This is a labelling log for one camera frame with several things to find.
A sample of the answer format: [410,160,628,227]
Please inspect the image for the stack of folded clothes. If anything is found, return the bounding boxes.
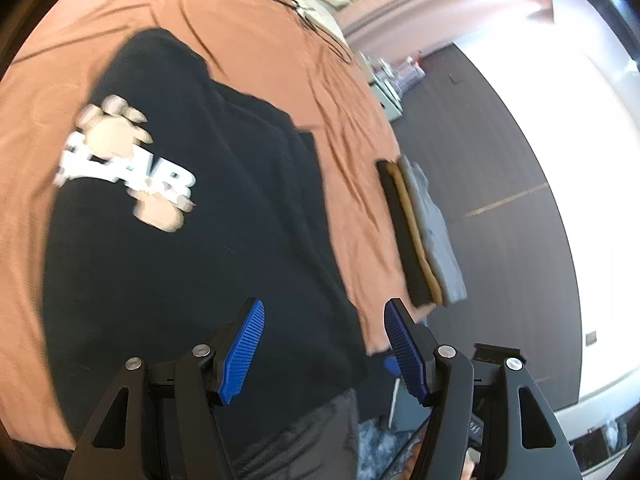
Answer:
[400,156,468,306]

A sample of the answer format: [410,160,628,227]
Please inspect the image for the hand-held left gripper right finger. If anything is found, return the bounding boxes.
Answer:
[383,298,583,480]

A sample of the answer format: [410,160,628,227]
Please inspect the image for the black printed t-shirt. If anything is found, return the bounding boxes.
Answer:
[42,27,368,448]

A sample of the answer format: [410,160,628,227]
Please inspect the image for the mauve curtain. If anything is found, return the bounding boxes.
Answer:
[335,0,556,53]

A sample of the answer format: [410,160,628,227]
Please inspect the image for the white nightstand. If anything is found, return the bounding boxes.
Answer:
[367,77,405,122]

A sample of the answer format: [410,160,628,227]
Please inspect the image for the folded tan garment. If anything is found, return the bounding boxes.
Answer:
[390,162,445,307]

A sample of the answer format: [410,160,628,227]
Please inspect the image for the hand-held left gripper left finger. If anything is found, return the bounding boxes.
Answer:
[62,297,266,480]

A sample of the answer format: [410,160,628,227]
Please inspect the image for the blue grey fluffy rug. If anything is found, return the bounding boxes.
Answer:
[357,417,426,480]

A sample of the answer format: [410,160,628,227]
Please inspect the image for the striped gift bag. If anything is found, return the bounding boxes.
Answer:
[395,52,426,86]

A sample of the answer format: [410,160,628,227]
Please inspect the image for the folded black garment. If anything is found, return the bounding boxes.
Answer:
[376,160,436,308]

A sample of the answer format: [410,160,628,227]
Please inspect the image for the orange blanket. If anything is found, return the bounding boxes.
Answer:
[0,0,416,451]

